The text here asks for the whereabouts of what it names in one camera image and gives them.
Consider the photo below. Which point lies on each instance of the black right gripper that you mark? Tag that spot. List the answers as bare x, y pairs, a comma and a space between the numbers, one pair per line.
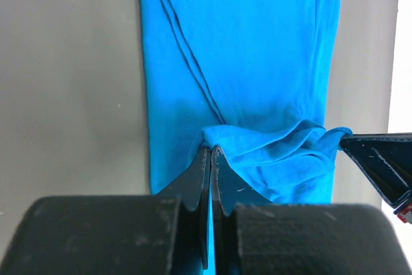
385, 160

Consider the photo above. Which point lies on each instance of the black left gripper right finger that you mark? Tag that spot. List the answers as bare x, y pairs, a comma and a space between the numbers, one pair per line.
255, 236

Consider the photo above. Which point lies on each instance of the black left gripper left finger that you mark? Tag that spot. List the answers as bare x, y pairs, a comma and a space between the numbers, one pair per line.
165, 233

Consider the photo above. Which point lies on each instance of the blue t shirt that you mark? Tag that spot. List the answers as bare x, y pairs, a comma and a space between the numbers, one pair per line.
249, 76

